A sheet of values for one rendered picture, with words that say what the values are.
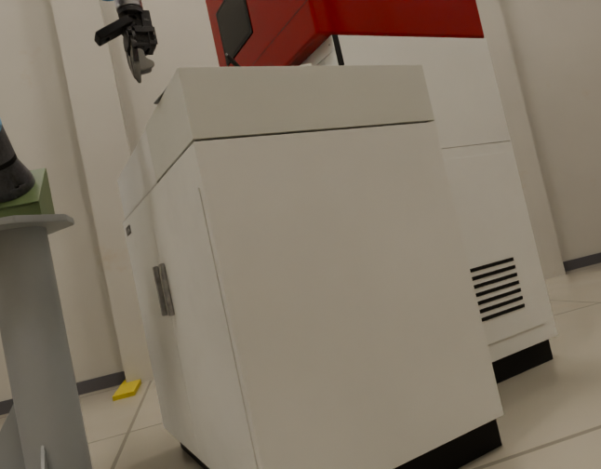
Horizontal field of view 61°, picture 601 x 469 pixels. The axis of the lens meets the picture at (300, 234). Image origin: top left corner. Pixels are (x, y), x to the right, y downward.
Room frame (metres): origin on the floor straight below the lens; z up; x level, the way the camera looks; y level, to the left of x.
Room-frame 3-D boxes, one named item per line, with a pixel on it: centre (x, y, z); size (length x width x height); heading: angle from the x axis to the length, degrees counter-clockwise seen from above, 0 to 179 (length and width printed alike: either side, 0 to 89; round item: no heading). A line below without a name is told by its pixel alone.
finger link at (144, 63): (1.42, 0.33, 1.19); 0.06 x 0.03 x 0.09; 118
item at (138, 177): (1.53, 0.42, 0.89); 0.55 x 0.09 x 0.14; 28
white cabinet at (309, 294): (1.53, 0.12, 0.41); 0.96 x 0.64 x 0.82; 28
